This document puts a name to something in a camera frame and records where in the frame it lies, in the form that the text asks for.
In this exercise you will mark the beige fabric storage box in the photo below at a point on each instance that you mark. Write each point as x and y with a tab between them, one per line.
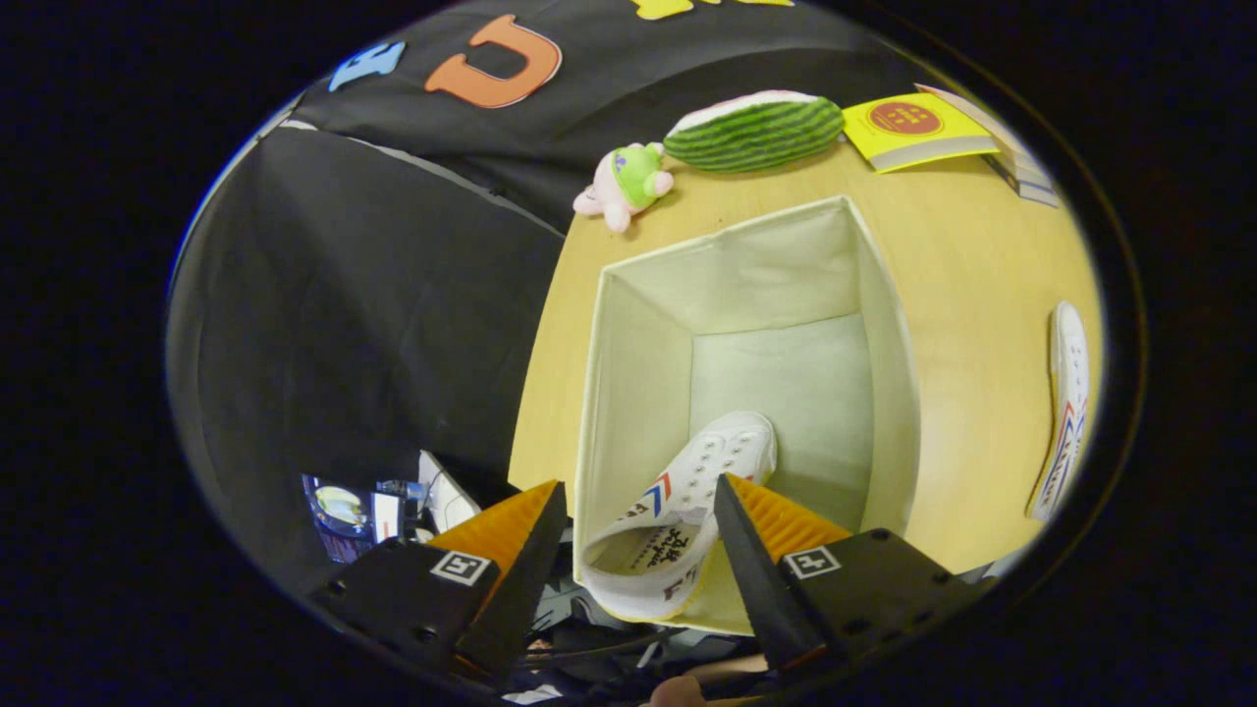
776	373

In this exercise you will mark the grey stacked book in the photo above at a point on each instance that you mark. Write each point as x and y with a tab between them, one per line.
1041	194

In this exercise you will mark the pink and green plush toy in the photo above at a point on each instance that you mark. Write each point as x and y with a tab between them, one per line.
628	182

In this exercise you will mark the beige cover book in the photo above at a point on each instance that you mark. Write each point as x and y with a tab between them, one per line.
992	128

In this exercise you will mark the white stacked book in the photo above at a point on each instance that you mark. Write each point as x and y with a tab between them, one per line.
1026	177

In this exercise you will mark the watermelon slice plush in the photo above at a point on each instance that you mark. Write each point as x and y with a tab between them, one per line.
756	133

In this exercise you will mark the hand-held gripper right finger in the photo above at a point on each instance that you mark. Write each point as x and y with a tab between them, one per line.
756	579

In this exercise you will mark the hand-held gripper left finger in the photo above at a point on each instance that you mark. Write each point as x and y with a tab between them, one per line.
520	589

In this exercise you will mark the white side table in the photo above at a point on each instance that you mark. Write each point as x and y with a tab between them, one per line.
447	501

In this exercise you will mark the white canvas shoe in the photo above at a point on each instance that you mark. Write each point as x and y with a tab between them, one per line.
1068	393
707	462

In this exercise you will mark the yellow book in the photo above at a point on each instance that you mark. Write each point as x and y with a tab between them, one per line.
913	128

